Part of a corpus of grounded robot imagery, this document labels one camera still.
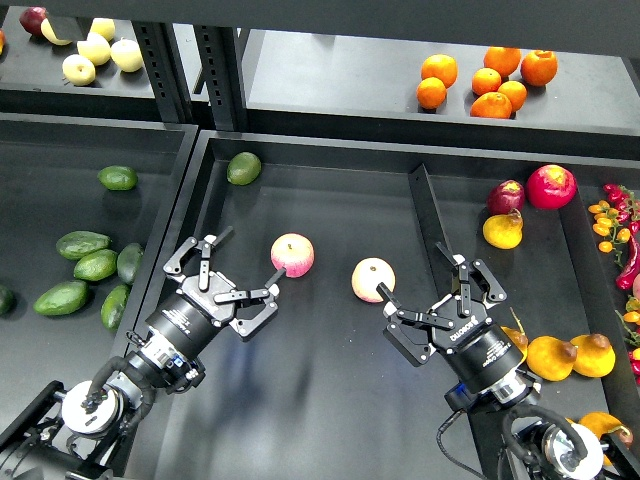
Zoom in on red chili pepper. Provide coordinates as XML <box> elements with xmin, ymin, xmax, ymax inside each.
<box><xmin>615</xmin><ymin>236</ymin><xmax>639</xmax><ymax>291</ymax></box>

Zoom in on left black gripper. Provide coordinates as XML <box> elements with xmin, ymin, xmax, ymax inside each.
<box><xmin>144</xmin><ymin>225</ymin><xmax>287</xmax><ymax>364</ymax></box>

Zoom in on orange of group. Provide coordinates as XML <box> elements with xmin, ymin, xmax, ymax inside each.
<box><xmin>470</xmin><ymin>92</ymin><xmax>513</xmax><ymax>119</ymax></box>
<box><xmin>421</xmin><ymin>54</ymin><xmax>458</xmax><ymax>88</ymax></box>
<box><xmin>416</xmin><ymin>77</ymin><xmax>447</xmax><ymax>110</ymax></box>

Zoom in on yellow pear bottom right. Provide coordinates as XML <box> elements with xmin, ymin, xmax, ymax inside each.
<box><xmin>578</xmin><ymin>411</ymin><xmax>634</xmax><ymax>448</ymax></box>

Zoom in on small orange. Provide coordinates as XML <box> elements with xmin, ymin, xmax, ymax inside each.
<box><xmin>498</xmin><ymin>80</ymin><xmax>528</xmax><ymax>113</ymax></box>
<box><xmin>471</xmin><ymin>67</ymin><xmax>502</xmax><ymax>96</ymax></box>

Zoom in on pale yellow pear front left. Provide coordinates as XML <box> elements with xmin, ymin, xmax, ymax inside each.
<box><xmin>62</xmin><ymin>54</ymin><xmax>96</xmax><ymax>86</ymax></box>

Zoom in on orange front of group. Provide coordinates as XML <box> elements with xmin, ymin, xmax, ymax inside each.
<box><xmin>470</xmin><ymin>92</ymin><xmax>513</xmax><ymax>119</ymax></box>

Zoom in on pink red apple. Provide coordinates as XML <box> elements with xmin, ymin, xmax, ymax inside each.
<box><xmin>270</xmin><ymin>233</ymin><xmax>315</xmax><ymax>278</ymax></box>

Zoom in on black tray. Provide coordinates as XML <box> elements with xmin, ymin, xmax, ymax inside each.
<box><xmin>1</xmin><ymin>113</ymin><xmax>197</xmax><ymax>425</ymax></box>
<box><xmin>118</xmin><ymin>131</ymin><xmax>639</xmax><ymax>479</ymax></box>

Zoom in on small orange right centre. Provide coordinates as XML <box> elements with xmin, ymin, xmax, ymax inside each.
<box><xmin>498</xmin><ymin>80</ymin><xmax>528</xmax><ymax>113</ymax></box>

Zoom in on dark avocado at tray wall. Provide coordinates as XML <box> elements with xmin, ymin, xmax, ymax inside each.
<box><xmin>116</xmin><ymin>243</ymin><xmax>144</xmax><ymax>285</ymax></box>

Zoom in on black centre tray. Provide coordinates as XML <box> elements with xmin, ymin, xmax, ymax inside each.
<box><xmin>118</xmin><ymin>131</ymin><xmax>639</xmax><ymax>479</ymax></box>

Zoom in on yellow pear middle right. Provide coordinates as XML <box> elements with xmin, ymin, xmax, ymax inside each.
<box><xmin>526</xmin><ymin>336</ymin><xmax>577</xmax><ymax>382</ymax></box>

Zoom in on green avocado upper left tray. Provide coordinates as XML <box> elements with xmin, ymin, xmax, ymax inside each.
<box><xmin>97</xmin><ymin>165</ymin><xmax>138</xmax><ymax>191</ymax></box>

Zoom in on large red apple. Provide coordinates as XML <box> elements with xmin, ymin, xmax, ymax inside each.
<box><xmin>525</xmin><ymin>164</ymin><xmax>577</xmax><ymax>210</ymax></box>

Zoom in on black left tray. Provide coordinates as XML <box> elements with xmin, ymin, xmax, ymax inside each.
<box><xmin>1</xmin><ymin>113</ymin><xmax>197</xmax><ymax>425</ymax></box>

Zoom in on orange top centre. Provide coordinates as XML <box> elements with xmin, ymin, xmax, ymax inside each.
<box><xmin>483</xmin><ymin>46</ymin><xmax>522</xmax><ymax>78</ymax></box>

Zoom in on dark avocado at left edge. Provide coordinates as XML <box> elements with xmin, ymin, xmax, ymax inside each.
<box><xmin>0</xmin><ymin>284</ymin><xmax>15</xmax><ymax>315</ymax></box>

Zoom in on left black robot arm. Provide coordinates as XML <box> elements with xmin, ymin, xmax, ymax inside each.
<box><xmin>1</xmin><ymin>228</ymin><xmax>286</xmax><ymax>479</ymax></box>

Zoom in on orange top left of group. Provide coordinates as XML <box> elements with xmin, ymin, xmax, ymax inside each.
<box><xmin>421</xmin><ymin>54</ymin><xmax>458</xmax><ymax>88</ymax></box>

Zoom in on black shelf upright post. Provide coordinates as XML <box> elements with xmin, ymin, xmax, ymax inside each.
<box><xmin>193</xmin><ymin>25</ymin><xmax>248</xmax><ymax>132</ymax></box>

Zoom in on yellow pear near red apples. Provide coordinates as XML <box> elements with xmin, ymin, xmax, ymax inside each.
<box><xmin>482</xmin><ymin>209</ymin><xmax>524</xmax><ymax>250</ymax></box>

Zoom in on pale yellow pear back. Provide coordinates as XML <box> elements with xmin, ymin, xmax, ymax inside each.
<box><xmin>89</xmin><ymin>17</ymin><xmax>116</xmax><ymax>42</ymax></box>

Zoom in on yellow pear with brown tip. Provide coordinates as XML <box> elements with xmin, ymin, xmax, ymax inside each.
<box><xmin>570</xmin><ymin>333</ymin><xmax>616</xmax><ymax>378</ymax></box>

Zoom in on cherry tomato vine bunch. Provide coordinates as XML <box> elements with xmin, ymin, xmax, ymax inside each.
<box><xmin>588</xmin><ymin>183</ymin><xmax>639</xmax><ymax>267</ymax></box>

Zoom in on dark green avocado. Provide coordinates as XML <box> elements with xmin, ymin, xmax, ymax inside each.
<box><xmin>100</xmin><ymin>284</ymin><xmax>130</xmax><ymax>331</ymax></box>

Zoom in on pale yellow pear right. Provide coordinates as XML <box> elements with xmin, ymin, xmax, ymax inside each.
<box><xmin>111</xmin><ymin>38</ymin><xmax>144</xmax><ymax>73</ymax></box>

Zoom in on black tray divider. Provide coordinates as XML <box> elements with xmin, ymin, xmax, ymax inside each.
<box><xmin>410</xmin><ymin>166</ymin><xmax>513</xmax><ymax>479</ymax></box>

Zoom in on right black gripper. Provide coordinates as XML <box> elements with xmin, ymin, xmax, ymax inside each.
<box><xmin>376</xmin><ymin>242</ymin><xmax>524</xmax><ymax>395</ymax></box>

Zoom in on orange lower left of group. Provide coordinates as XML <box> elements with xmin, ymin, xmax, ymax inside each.
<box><xmin>416</xmin><ymin>77</ymin><xmax>447</xmax><ymax>110</ymax></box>

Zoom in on yellow pear by divider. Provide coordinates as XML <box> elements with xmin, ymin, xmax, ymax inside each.
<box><xmin>501</xmin><ymin>307</ymin><xmax>529</xmax><ymax>365</ymax></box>

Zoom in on yellow pink apple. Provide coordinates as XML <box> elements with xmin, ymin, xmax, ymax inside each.
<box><xmin>351</xmin><ymin>257</ymin><xmax>396</xmax><ymax>303</ymax></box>

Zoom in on green avocado at tray corner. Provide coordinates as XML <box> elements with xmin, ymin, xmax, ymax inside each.
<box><xmin>227</xmin><ymin>152</ymin><xmax>262</xmax><ymax>186</ymax></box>

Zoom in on green avocado lower cluster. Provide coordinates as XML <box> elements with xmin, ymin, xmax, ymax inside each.
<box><xmin>33</xmin><ymin>280</ymin><xmax>89</xmax><ymax>316</ymax></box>

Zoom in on pale yellow pear centre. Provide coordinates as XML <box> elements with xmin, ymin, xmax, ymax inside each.
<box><xmin>76</xmin><ymin>32</ymin><xmax>111</xmax><ymax>66</ymax></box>

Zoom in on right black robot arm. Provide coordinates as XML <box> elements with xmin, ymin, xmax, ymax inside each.
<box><xmin>376</xmin><ymin>243</ymin><xmax>639</xmax><ymax>479</ymax></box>

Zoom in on orange top right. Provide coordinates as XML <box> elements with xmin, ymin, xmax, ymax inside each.
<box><xmin>520</xmin><ymin>50</ymin><xmax>558</xmax><ymax>87</ymax></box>

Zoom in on green avocado middle of cluster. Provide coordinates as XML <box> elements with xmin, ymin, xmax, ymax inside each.
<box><xmin>73</xmin><ymin>249</ymin><xmax>118</xmax><ymax>282</ymax></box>

